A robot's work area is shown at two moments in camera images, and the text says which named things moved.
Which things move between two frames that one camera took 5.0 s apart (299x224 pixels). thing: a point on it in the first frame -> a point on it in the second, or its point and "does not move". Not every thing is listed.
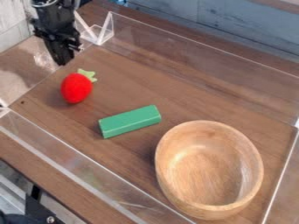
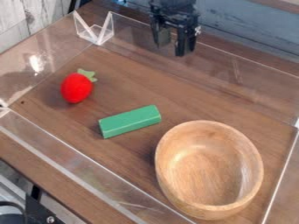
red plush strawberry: x=77 y=86 does not move
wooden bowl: x=210 y=169 does not move
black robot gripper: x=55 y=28 -> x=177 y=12
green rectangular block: x=129 y=121 does not move
